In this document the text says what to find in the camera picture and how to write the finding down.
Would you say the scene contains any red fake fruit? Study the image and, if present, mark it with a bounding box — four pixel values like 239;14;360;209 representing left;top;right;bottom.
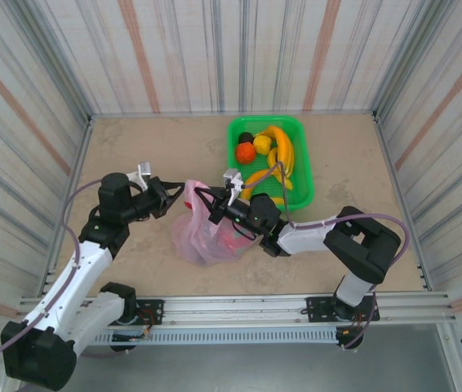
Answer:
219;230;252;254

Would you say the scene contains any pink plastic bag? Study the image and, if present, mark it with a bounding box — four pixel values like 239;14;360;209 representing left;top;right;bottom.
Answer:
171;178;257;269

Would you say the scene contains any orange fake tangerine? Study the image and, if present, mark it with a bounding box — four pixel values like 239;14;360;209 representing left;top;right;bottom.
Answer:
235;142;258;165

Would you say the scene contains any green plastic basket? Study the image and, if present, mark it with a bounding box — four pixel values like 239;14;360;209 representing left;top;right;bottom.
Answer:
226;115;317;213

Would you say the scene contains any grey metal panel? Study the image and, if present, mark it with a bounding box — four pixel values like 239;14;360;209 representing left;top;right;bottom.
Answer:
22;324;456;392

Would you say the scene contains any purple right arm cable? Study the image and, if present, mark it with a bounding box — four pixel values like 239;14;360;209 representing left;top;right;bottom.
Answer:
237;161;410;351

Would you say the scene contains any aluminium frame bar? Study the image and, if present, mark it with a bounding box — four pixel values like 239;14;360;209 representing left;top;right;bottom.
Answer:
371;109;432;292
41;116;96;295

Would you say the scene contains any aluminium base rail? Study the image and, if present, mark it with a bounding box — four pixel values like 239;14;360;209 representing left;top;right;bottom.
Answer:
18;290;459;327

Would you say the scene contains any slotted grey cable duct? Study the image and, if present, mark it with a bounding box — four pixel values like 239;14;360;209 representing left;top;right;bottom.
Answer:
87;328;340;347

